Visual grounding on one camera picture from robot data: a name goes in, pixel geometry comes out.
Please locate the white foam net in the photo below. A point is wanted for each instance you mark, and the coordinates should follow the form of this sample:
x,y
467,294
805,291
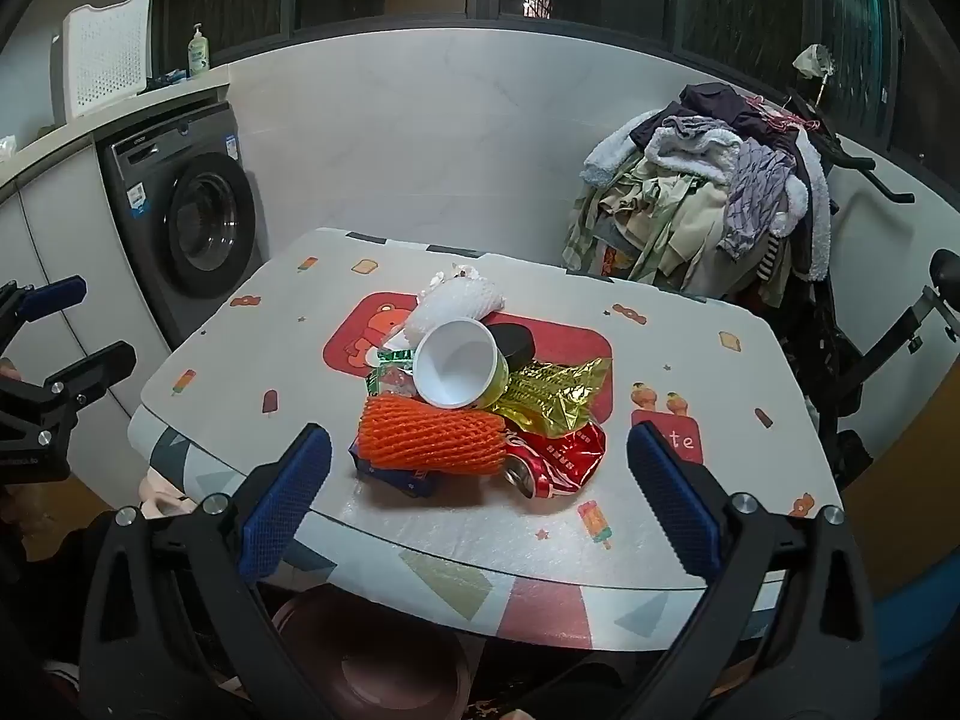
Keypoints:
x,y
457,307

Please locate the orange foam net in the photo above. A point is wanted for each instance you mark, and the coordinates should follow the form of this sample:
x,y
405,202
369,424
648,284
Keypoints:
x,y
427,435

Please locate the grey washing machine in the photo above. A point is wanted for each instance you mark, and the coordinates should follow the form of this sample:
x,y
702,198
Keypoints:
x,y
150,172

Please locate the small blue packet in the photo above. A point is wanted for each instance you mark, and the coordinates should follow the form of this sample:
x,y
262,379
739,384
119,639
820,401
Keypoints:
x,y
169,77

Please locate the white red wrapper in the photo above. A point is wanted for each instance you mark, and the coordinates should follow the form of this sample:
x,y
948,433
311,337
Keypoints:
x,y
450,274

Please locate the gold foil wrapper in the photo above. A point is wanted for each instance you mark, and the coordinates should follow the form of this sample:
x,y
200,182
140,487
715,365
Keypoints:
x,y
555,390

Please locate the white perforated basket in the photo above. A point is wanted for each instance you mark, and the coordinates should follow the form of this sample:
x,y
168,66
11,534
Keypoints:
x,y
105,52

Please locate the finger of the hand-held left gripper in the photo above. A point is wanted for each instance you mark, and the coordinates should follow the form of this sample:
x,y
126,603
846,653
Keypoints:
x,y
52,296
94,367

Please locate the soap pump bottle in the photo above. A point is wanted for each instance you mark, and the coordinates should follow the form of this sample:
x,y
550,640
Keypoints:
x,y
198,52

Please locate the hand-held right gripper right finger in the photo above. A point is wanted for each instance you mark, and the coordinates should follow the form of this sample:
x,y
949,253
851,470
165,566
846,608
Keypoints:
x,y
675,495

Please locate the black exercise bike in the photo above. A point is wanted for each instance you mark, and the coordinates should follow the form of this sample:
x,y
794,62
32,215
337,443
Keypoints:
x,y
885,349

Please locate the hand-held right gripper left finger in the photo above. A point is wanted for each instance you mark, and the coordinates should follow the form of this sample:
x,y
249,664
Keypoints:
x,y
289,495

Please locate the green snack wrapper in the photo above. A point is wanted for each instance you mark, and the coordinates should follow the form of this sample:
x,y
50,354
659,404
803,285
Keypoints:
x,y
390,375

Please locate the white counter cabinet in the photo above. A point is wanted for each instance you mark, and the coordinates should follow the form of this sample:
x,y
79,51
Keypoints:
x,y
45,240

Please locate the crushed red can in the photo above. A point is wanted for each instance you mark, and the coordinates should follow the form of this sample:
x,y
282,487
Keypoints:
x,y
559,461

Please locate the blue cardboard box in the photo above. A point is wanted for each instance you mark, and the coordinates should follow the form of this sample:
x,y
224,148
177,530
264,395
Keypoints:
x,y
397,480

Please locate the pile of clothes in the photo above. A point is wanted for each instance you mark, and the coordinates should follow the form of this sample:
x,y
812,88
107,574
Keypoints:
x,y
675,202

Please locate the beige fluffy slipper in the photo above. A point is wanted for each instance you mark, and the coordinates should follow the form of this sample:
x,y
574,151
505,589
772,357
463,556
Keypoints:
x,y
161,495

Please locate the printed table mat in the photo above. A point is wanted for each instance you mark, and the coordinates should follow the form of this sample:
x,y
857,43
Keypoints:
x,y
525,540

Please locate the wooden door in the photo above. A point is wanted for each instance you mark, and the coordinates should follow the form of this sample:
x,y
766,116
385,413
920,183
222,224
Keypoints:
x,y
907,525

